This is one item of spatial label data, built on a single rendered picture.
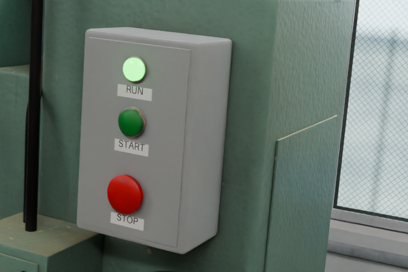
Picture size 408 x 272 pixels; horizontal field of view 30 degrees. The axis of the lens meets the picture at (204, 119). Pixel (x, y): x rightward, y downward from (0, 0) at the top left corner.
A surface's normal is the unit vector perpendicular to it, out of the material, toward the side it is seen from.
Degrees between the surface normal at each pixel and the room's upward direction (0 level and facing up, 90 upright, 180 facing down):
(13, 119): 90
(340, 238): 90
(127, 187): 82
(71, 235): 0
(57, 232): 0
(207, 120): 90
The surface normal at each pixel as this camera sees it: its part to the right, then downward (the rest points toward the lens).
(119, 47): -0.46, 0.13
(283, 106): 0.89, 0.15
